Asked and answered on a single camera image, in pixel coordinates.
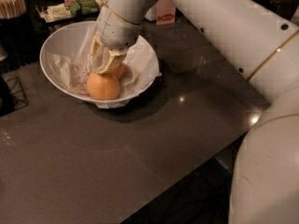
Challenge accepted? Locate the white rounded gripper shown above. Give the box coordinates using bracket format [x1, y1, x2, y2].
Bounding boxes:
[90, 6, 141, 74]

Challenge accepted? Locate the orange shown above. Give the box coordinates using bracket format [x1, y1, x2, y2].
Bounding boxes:
[86, 73, 120, 100]
[111, 63, 125, 79]

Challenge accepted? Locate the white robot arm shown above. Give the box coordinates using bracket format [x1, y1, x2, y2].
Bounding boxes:
[92, 0, 299, 224]

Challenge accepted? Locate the white paper bowl liner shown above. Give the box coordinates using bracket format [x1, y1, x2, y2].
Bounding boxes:
[45, 21, 163, 110]

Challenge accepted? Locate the tray of tea bags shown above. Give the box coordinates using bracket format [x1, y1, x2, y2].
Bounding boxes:
[36, 0, 107, 23]

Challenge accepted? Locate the white appliance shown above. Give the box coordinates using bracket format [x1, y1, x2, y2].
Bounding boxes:
[145, 6, 157, 21]

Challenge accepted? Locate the cup of wooden stirrers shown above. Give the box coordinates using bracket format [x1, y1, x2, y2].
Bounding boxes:
[0, 0, 26, 20]

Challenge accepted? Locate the black wire rack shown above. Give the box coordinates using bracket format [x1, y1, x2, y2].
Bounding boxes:
[0, 76, 29, 117]

